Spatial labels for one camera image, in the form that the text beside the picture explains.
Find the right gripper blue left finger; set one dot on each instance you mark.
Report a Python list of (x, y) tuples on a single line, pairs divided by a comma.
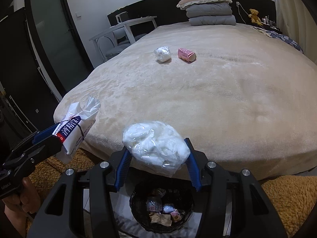
[(122, 168)]

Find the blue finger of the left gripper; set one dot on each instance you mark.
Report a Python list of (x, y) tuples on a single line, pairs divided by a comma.
[(45, 145), (44, 134)]

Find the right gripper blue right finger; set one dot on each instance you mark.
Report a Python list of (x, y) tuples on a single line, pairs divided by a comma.
[(193, 167)]

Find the white tissue pack with band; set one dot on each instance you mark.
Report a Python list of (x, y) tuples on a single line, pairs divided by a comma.
[(74, 127)]

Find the white plastic tissue bag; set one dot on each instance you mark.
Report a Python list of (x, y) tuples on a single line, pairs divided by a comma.
[(156, 145), (162, 54)]

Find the pink printed cylinder carton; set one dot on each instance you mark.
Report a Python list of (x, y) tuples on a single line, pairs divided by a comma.
[(186, 55)]

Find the black trash bin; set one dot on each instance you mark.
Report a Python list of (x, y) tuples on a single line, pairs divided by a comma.
[(162, 210)]

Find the left hand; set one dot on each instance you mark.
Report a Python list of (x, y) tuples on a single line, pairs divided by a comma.
[(26, 201)]

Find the black wardrobe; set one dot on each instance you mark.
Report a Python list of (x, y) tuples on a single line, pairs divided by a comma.
[(27, 103)]

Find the beige fleece bed blanket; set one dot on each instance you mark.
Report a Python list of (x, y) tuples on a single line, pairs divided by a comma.
[(247, 101)]

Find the dark frosted glass door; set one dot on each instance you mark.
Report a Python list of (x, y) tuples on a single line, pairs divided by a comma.
[(58, 43)]

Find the brown fluffy rug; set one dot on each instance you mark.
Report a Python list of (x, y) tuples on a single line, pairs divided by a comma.
[(292, 196)]

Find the white metal chair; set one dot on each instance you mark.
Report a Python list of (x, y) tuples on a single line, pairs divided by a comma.
[(112, 41)]

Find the folded grey quilt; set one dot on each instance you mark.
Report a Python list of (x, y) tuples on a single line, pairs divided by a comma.
[(210, 14)]

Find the blue patterned cloth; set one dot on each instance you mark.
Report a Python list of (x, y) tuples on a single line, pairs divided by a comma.
[(284, 38)]

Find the brown teddy bear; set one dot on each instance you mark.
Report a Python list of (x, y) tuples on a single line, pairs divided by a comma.
[(254, 17)]

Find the black headboard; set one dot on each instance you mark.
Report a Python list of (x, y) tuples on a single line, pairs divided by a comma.
[(167, 13)]

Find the nightstand with small items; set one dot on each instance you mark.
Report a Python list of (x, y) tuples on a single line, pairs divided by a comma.
[(270, 25)]

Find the cream curtain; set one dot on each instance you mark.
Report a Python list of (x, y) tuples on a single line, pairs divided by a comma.
[(295, 20)]

